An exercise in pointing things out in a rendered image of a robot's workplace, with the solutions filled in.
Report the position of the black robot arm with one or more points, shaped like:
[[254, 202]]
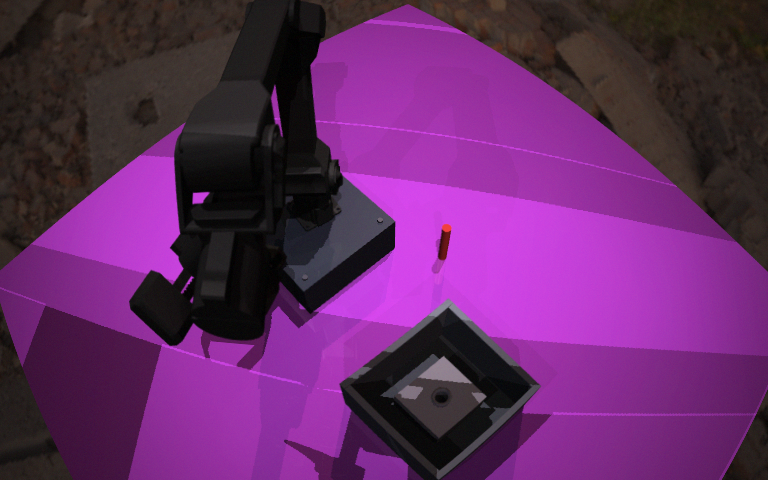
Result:
[[231, 146]]

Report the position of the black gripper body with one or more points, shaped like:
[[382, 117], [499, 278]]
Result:
[[159, 304]]

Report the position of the dark red peg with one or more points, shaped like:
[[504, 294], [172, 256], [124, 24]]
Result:
[[444, 242]]

